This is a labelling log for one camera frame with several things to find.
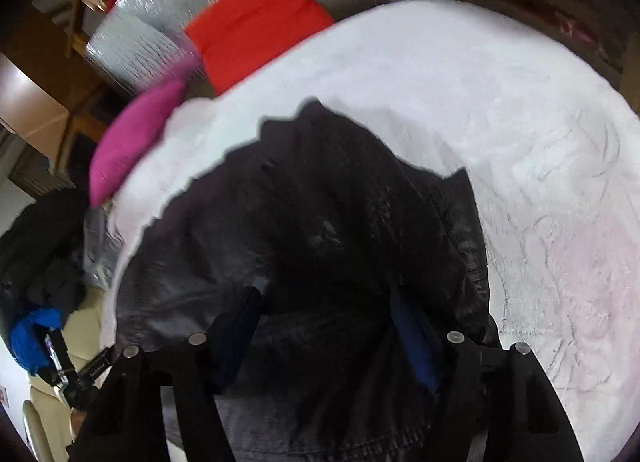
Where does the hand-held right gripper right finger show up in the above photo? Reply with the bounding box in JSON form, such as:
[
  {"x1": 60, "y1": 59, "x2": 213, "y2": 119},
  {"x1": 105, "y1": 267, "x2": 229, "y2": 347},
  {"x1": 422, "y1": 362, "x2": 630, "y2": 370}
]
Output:
[{"x1": 389, "y1": 289, "x2": 586, "y2": 462}]

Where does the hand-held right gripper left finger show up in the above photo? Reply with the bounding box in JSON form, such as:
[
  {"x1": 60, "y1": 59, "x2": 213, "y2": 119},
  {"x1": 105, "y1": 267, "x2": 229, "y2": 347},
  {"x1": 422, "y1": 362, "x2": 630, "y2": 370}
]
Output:
[{"x1": 67, "y1": 286, "x2": 266, "y2": 462}]

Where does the black jacket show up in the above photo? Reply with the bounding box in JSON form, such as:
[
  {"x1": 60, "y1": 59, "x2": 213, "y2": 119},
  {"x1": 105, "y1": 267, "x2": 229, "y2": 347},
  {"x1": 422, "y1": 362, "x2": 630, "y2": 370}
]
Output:
[{"x1": 112, "y1": 97, "x2": 501, "y2": 462}]

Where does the pile of dark clothes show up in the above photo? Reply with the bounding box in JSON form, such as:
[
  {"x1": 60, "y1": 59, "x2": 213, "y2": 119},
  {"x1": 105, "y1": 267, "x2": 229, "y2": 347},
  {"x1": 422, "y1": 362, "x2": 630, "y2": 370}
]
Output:
[{"x1": 0, "y1": 187, "x2": 101, "y2": 315}]

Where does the blue cloth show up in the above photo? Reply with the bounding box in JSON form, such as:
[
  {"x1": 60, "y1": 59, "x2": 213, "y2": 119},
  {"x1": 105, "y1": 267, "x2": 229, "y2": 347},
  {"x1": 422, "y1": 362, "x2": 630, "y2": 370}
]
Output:
[{"x1": 9, "y1": 306, "x2": 65, "y2": 377}]

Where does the grey cloth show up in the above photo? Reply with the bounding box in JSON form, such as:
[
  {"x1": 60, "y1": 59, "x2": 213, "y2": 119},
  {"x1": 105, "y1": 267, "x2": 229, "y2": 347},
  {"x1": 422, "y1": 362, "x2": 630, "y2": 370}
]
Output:
[{"x1": 81, "y1": 207, "x2": 126, "y2": 293}]

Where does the magenta pillow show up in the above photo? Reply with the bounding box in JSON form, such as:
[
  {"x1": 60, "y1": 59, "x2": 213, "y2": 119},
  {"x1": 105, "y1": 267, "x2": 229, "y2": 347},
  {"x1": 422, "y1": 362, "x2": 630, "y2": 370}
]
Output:
[{"x1": 89, "y1": 77, "x2": 190, "y2": 208}]

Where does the white fluffy blanket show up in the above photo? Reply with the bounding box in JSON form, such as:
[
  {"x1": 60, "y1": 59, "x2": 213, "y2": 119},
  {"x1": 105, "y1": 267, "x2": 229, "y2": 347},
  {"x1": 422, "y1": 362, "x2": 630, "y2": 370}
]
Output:
[{"x1": 102, "y1": 0, "x2": 640, "y2": 462}]

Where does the wooden cabinet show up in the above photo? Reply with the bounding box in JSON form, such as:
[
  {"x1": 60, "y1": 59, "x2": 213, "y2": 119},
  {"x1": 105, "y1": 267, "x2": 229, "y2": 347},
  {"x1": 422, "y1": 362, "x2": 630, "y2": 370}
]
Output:
[{"x1": 0, "y1": 0, "x2": 127, "y2": 178}]

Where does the silver foil mat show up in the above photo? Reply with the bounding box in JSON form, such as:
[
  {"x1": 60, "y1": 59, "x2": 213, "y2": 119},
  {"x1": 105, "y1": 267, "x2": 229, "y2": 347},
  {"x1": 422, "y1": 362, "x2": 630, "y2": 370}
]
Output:
[{"x1": 85, "y1": 0, "x2": 373, "y2": 99}]

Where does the red cushion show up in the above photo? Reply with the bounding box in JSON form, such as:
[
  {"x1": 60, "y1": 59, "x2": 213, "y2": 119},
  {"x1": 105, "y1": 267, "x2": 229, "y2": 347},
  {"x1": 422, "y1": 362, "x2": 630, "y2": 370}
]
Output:
[{"x1": 184, "y1": 0, "x2": 335, "y2": 96}]

